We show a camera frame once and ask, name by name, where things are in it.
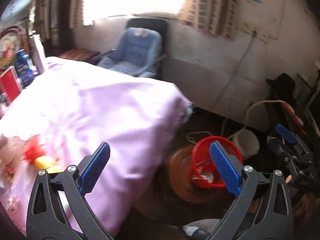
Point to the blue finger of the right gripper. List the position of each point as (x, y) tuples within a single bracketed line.
[(286, 134)]

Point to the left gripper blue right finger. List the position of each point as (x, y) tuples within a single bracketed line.
[(229, 174)]

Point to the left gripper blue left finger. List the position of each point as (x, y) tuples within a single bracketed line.
[(91, 167)]

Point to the red trash basket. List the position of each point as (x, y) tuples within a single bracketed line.
[(203, 172)]

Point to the person's right hand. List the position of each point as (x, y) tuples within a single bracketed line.
[(288, 179)]

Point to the white bucket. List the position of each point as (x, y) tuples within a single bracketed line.
[(247, 144)]

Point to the purple tablecloth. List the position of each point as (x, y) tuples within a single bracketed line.
[(75, 106)]

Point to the red yarn pompom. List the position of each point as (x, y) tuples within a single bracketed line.
[(32, 149)]

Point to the blue fish oil bottle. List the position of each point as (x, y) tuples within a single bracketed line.
[(24, 73)]

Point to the red box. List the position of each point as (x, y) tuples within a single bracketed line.
[(10, 84)]

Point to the silver metal bottle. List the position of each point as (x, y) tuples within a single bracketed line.
[(37, 53)]

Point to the blue cushioned chair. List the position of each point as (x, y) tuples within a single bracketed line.
[(140, 50)]

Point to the decorative fruit basket plate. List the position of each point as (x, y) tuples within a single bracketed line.
[(13, 39)]

